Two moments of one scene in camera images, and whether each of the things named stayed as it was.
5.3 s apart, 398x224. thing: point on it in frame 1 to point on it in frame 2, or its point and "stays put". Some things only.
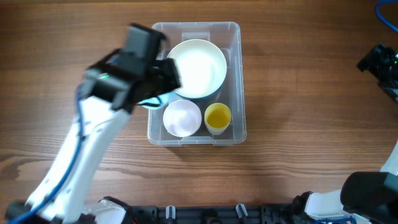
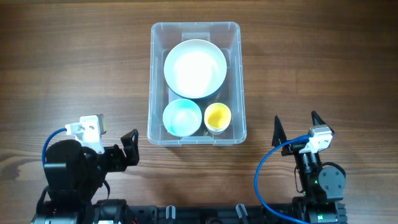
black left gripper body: (169, 76) to (123, 152)
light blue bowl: (161, 101) to (182, 117)
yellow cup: (217, 117) stays put
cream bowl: (201, 66) stays put
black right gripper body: (376, 61) to (294, 149)
